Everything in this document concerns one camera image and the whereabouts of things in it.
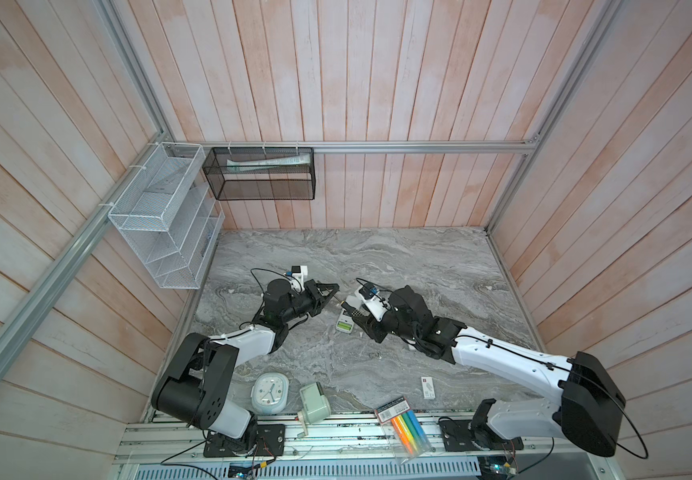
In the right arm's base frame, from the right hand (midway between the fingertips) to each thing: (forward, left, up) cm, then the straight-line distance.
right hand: (359, 311), depth 79 cm
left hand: (+6, +5, +1) cm, 8 cm away
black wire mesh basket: (+50, +35, +9) cm, 61 cm away
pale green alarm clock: (-18, +23, -12) cm, 32 cm away
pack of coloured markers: (-25, -12, -15) cm, 32 cm away
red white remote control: (+4, +4, -14) cm, 15 cm away
